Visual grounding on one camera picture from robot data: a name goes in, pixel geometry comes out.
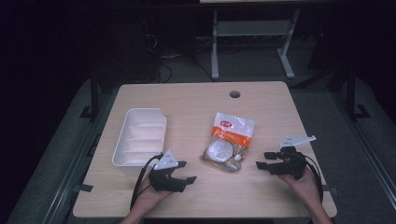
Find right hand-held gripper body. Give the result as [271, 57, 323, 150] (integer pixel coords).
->
[270, 134, 318, 181]

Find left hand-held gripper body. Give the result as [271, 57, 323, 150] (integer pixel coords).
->
[148, 149, 188, 193]

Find person's left hand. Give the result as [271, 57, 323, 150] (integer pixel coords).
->
[135, 175, 174, 209]

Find person's right hand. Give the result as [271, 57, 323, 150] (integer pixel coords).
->
[277, 167, 323, 208]

